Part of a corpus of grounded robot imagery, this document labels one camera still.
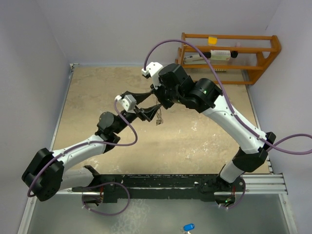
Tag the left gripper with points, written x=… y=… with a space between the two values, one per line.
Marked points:
x=146 y=113

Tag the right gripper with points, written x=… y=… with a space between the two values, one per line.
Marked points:
x=166 y=104

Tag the large silver keyring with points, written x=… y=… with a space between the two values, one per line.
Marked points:
x=159 y=119

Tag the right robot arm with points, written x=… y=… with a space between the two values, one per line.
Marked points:
x=208 y=99

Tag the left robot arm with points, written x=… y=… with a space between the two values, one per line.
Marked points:
x=51 y=171

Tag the grey black stapler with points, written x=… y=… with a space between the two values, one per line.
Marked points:
x=195 y=59

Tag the strip of staples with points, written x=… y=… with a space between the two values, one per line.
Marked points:
x=220 y=70

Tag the white staples box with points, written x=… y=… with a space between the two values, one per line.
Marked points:
x=223 y=55

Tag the yellow sticky note pad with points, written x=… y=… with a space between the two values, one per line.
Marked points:
x=212 y=40

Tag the wooden shelf rack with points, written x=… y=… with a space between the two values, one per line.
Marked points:
x=250 y=54

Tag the blue key tag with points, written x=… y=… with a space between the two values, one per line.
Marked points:
x=187 y=228

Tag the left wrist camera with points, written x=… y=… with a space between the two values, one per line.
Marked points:
x=128 y=102

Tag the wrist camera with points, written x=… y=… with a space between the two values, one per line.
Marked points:
x=128 y=102
x=152 y=71

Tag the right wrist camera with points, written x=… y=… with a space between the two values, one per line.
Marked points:
x=152 y=71

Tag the black base frame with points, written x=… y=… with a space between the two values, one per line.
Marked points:
x=204 y=187

